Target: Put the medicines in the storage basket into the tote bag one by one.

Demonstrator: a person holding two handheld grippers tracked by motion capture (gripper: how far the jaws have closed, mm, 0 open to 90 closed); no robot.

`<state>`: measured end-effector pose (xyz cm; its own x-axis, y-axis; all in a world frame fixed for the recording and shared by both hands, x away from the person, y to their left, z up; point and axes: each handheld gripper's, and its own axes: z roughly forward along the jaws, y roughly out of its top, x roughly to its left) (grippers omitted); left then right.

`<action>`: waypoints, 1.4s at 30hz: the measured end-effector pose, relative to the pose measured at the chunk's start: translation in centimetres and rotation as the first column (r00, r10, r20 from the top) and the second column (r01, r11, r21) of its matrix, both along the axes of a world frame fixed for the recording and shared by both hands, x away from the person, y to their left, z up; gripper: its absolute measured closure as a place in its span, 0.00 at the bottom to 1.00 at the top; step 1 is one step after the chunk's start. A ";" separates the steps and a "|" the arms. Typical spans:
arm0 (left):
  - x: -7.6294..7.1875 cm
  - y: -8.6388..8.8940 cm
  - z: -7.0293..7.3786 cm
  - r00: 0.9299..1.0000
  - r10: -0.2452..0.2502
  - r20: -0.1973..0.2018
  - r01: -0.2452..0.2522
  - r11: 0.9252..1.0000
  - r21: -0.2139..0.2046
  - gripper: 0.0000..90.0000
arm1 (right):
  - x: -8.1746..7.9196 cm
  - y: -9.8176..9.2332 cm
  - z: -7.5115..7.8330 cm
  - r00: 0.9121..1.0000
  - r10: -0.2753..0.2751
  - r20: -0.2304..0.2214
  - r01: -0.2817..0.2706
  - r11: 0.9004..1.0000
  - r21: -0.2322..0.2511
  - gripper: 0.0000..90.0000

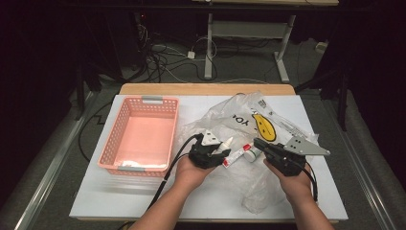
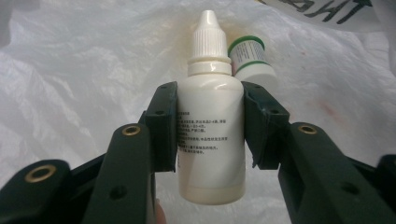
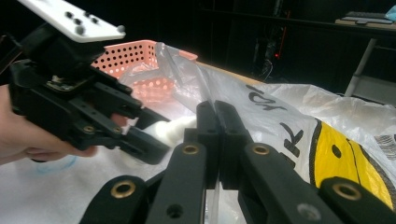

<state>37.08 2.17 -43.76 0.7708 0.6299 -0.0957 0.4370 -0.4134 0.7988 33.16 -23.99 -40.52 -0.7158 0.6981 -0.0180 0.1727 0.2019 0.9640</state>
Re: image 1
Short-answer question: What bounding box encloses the bundle of floor cables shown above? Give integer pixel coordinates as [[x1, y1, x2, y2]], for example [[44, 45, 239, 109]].
[[135, 22, 219, 84]]

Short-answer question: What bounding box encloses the clear smiley plastic bag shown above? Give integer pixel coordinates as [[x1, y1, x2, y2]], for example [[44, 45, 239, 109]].
[[176, 91, 320, 215]]

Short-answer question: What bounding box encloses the left hand-held gripper black cable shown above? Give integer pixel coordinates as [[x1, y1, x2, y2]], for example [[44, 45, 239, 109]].
[[116, 133, 204, 230]]

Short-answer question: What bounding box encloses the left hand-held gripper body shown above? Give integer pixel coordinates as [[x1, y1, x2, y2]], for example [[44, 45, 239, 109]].
[[188, 129, 225, 170]]

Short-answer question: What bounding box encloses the white metal desk frame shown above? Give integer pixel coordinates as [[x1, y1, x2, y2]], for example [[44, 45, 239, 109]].
[[191, 0, 340, 84]]

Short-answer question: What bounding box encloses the person's left hand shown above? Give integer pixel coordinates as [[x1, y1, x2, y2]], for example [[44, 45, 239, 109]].
[[173, 156, 218, 194]]

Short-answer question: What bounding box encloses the metal floor rail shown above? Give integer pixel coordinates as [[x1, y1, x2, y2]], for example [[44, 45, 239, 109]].
[[319, 95, 398, 230], [13, 91, 97, 230]]

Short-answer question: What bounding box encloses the pink plastic basket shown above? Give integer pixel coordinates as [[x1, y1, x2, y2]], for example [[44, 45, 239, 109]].
[[97, 95, 180, 178]]

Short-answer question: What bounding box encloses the hand-held gripper black cable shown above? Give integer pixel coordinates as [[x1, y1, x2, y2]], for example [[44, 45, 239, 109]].
[[300, 162, 320, 203], [116, 133, 204, 230]]

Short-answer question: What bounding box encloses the right hand-held gripper black cable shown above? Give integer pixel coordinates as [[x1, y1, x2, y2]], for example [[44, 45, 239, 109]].
[[300, 162, 320, 203]]

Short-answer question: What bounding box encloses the wooden table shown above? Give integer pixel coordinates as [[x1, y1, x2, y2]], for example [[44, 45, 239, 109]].
[[119, 82, 297, 97]]

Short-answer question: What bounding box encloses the red and white ointment tube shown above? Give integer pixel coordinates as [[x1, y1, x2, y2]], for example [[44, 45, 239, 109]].
[[221, 143, 254, 169]]

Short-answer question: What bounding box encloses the person's right hand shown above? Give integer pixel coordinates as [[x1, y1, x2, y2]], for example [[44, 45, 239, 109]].
[[263, 158, 313, 202]]

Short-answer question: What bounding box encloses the white board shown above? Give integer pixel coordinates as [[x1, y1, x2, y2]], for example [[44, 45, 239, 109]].
[[69, 94, 349, 222]]

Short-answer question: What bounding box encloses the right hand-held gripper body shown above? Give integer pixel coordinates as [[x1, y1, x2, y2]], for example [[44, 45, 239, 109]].
[[263, 135, 331, 177]]

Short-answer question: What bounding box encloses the small white box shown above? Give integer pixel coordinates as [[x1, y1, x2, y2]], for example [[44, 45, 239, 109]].
[[315, 40, 329, 55]]

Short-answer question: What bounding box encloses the black stand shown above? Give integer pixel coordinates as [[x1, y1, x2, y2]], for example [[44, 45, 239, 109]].
[[74, 61, 88, 122], [295, 68, 350, 132]]

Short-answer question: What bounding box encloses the black floor cable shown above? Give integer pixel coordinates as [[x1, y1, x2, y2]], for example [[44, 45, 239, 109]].
[[78, 101, 113, 163]]

